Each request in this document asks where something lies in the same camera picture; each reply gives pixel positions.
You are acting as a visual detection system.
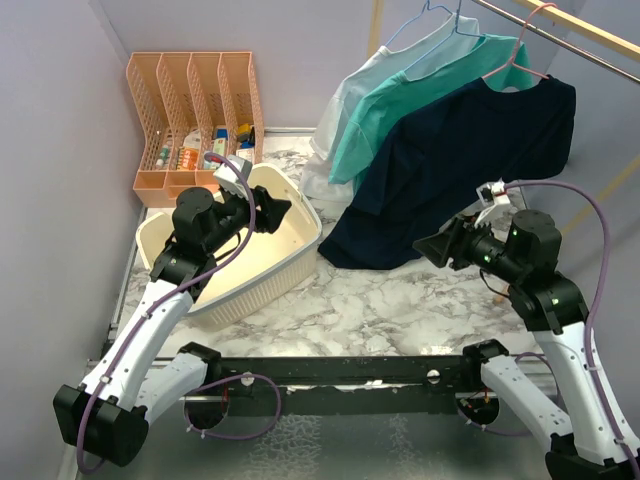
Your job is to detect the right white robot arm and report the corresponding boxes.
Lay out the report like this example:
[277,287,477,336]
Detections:
[413,210,639,479]

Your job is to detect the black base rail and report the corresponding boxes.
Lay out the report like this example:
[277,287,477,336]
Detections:
[164,341,511,417]

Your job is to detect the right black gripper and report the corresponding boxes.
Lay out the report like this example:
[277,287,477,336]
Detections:
[414,210,525,281]

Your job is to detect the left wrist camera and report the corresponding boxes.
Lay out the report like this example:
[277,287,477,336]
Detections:
[214,155,253,200]

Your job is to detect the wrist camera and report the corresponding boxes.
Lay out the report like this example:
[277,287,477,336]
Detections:
[214,155,253,200]
[474,180,511,227]

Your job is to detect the white t shirt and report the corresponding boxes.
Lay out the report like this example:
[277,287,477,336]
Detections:
[299,15,479,203]

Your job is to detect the metal hanging rod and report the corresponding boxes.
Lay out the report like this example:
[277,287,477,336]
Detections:
[473,0,639,85]

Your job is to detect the pink wire hanger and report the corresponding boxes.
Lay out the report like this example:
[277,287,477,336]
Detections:
[482,2,556,83]

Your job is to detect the teal green t shirt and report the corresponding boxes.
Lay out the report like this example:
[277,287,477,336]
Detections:
[329,35,517,189]

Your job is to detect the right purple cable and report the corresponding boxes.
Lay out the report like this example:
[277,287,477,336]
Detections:
[457,179,640,461]

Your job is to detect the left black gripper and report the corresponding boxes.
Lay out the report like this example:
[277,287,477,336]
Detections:
[204,182,291,254]

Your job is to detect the light blue wire hanger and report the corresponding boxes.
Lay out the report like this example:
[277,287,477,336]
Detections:
[380,1,453,51]

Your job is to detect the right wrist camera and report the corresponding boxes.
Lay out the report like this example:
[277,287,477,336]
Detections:
[474,180,511,227]

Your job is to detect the cream laundry basket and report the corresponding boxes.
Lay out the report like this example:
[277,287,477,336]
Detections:
[135,162,324,331]

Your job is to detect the items in organizer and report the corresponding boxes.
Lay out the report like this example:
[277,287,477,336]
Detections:
[151,123,257,171]

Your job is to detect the navy blue t shirt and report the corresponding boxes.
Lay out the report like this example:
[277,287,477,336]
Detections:
[318,77,577,270]

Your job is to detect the orange file organizer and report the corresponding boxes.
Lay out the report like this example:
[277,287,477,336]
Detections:
[126,51,265,208]

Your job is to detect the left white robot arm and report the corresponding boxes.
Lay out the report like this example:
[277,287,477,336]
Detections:
[53,186,292,475]

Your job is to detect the wooden clothes rack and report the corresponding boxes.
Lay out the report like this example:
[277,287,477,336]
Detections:
[367,0,640,236]

